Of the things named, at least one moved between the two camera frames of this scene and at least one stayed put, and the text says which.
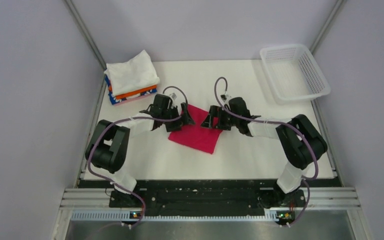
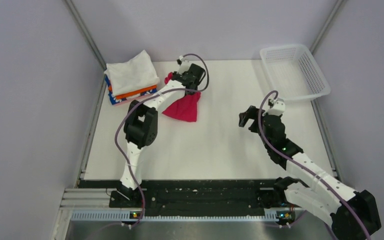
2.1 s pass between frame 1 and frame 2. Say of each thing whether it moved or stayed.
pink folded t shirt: stayed
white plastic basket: stayed
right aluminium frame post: stayed
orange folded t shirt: stayed
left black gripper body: moved
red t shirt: moved
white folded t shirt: stayed
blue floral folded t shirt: stayed
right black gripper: moved
